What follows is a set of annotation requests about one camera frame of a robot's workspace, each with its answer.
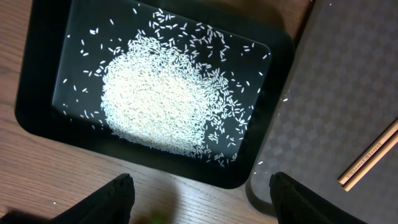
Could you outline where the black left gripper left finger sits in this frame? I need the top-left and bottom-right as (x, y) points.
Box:
(1, 173), (135, 224)

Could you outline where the wooden chopstick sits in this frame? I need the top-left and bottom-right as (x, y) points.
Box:
(343, 133), (397, 192)
(338, 120), (397, 185)

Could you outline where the pile of white rice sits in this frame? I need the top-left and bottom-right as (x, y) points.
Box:
(62, 7), (270, 167)

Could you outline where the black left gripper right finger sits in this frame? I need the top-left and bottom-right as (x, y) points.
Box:
(269, 172), (364, 224)

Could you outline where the brown serving tray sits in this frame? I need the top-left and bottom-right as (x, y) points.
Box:
(244, 0), (397, 223)

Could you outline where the black rectangular tray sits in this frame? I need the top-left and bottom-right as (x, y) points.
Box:
(15, 1), (295, 189)

